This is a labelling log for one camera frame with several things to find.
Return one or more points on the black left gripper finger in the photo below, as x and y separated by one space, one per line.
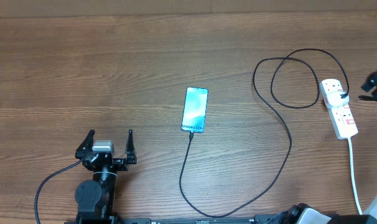
130 149
86 145

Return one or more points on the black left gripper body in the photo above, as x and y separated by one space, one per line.
119 164

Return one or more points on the Samsung Galaxy smartphone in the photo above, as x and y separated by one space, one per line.
195 107

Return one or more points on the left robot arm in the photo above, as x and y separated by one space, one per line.
95 197

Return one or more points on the white charger plug adapter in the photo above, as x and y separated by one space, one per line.
336 99

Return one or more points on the white power strip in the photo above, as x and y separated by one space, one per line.
341 117

